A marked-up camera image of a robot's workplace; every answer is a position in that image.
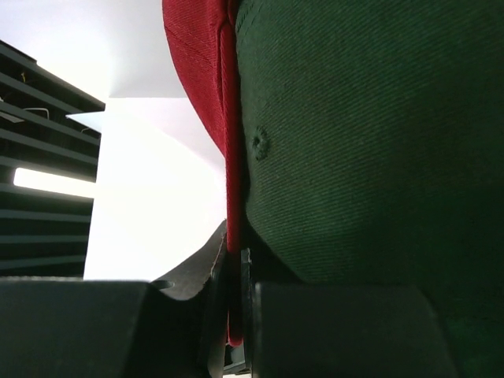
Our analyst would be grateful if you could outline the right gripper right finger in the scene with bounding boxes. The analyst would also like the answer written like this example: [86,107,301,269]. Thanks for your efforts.
[240,247,299,373]

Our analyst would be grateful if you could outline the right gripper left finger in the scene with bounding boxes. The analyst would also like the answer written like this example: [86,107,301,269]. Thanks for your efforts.
[152,221,228,377]

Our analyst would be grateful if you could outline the dark green baseball cap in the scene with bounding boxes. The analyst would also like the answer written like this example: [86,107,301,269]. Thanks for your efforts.
[235,1,503,377]

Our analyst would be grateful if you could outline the red baseball cap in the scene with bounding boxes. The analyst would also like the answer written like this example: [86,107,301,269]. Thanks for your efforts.
[161,0,246,347]

